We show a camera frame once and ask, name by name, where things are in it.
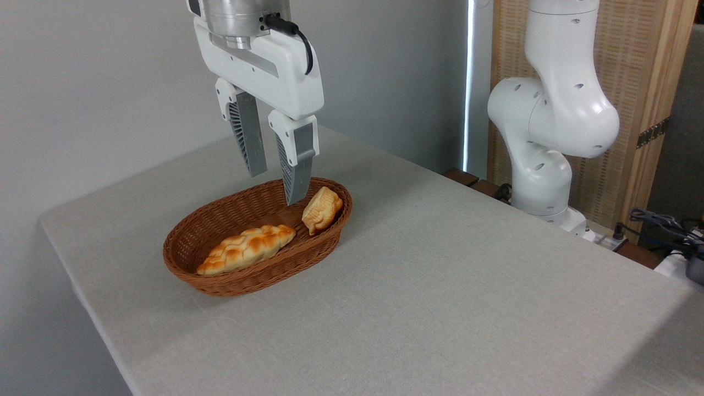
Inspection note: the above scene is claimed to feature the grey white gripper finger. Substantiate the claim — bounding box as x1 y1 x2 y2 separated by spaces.
215 78 268 178
268 110 320 206

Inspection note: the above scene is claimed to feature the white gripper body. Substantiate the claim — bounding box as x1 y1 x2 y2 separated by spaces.
186 0 325 122

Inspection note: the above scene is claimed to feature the round orange bread roll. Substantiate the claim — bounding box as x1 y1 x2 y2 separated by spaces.
302 186 344 236

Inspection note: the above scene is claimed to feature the brown wicker oval basket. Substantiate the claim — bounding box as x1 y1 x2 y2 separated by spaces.
163 177 353 298

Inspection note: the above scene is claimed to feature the braided golden bread loaf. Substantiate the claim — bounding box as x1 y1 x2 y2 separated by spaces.
197 224 297 276

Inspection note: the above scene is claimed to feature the silver metal wrist flange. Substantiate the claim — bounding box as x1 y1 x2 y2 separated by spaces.
202 0 292 50

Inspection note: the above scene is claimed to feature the light grey tablecloth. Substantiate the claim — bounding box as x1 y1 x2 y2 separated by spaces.
40 114 704 396

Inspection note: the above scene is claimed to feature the white power strip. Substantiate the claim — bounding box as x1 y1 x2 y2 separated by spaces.
583 228 629 252

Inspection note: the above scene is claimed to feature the wooden woven folding screen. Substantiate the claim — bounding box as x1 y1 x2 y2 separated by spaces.
488 0 699 243

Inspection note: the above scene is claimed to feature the dark metal screen hinge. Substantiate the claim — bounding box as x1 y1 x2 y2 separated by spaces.
637 117 670 149

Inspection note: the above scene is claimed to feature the grey box with white cloth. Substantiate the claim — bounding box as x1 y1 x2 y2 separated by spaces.
654 250 704 292

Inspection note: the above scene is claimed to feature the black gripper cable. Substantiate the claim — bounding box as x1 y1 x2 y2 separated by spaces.
264 14 314 75

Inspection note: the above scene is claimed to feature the bundle of dark cables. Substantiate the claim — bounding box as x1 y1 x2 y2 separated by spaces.
613 208 704 254

